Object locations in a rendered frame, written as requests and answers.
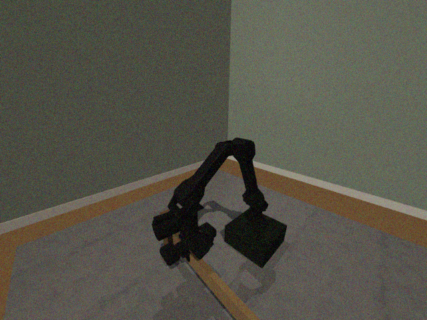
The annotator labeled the long brown wooden plank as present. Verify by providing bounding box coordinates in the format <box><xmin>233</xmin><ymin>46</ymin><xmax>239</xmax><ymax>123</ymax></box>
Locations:
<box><xmin>172</xmin><ymin>232</ymin><xmax>261</xmax><ymax>320</ymax></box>

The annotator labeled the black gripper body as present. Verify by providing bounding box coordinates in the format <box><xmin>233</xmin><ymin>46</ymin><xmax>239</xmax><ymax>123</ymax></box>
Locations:
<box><xmin>159</xmin><ymin>222</ymin><xmax>216</xmax><ymax>265</ymax></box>

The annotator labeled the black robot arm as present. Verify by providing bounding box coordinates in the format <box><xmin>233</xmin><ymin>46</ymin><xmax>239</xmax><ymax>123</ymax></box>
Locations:
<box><xmin>152</xmin><ymin>137</ymin><xmax>268</xmax><ymax>259</ymax></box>

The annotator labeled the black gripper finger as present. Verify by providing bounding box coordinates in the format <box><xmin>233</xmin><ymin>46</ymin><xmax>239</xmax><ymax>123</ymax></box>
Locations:
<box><xmin>180</xmin><ymin>250</ymin><xmax>191</xmax><ymax>262</ymax></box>

